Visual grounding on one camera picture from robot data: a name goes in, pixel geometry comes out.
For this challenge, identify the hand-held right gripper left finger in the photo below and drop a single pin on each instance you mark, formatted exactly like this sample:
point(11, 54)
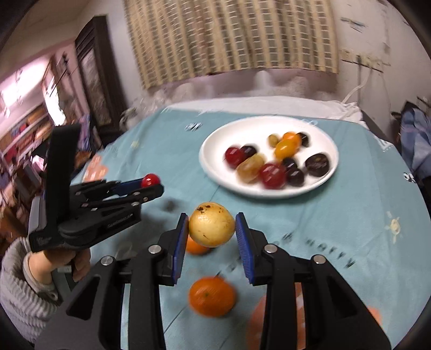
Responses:
point(178, 250)

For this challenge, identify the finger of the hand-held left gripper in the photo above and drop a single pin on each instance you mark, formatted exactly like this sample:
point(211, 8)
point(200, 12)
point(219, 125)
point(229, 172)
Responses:
point(111, 188)
point(148, 195)

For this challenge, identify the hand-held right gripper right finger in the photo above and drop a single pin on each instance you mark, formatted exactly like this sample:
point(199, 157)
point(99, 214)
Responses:
point(243, 250)

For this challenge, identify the red cherry tomato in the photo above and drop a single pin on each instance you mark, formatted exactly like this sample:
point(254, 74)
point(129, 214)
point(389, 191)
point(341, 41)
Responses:
point(150, 180)

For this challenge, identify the yellow speckled pear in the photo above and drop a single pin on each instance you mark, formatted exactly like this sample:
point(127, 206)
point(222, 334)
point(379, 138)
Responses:
point(211, 224)

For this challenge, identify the yellow oblong fruit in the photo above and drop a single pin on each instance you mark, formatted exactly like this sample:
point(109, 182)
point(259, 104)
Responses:
point(249, 167)

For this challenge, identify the small dark fruit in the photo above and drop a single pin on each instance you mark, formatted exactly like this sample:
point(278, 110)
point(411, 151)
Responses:
point(295, 177)
point(250, 150)
point(289, 164)

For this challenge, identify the red round fruit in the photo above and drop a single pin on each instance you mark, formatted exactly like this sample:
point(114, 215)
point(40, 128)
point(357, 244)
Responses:
point(234, 157)

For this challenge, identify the white oval plate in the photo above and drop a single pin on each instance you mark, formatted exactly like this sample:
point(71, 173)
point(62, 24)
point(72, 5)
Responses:
point(229, 138)

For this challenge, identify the dark purple plum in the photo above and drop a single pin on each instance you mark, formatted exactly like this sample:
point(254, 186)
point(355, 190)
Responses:
point(317, 164)

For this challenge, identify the small yellow-green fruit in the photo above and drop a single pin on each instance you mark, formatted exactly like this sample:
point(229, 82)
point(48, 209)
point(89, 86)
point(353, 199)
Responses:
point(273, 140)

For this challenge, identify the person's left hand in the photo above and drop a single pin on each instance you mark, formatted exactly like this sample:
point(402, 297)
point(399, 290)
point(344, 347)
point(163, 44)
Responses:
point(40, 269)

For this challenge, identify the small orange mandarin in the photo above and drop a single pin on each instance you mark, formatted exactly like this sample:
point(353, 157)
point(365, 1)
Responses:
point(197, 248)

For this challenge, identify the large orange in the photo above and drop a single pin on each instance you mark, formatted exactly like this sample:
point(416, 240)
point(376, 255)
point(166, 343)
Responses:
point(256, 319)

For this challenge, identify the teal printed tablecloth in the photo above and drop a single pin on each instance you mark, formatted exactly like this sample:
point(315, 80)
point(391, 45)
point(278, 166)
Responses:
point(336, 218)

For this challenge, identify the orange cherry tomato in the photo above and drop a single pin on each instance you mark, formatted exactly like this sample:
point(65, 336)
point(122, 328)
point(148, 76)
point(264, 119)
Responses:
point(289, 135)
point(287, 146)

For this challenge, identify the dark wooden cabinet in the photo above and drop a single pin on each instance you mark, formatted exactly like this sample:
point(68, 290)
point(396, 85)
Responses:
point(94, 67)

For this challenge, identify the white cloth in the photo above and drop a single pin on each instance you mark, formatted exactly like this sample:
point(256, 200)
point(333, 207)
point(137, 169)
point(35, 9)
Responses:
point(269, 102)

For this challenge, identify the checkered beige curtain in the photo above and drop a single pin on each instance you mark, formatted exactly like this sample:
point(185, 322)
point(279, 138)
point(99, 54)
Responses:
point(235, 33)

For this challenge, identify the blue crumpled clothing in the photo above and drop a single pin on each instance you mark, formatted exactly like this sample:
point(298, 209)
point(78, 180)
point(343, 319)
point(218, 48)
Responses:
point(417, 134)

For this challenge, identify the white power strip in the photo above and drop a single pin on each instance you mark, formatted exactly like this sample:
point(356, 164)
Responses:
point(363, 59)

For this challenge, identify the cluttered wall shelf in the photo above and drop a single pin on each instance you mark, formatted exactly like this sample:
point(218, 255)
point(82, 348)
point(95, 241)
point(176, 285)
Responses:
point(27, 128)

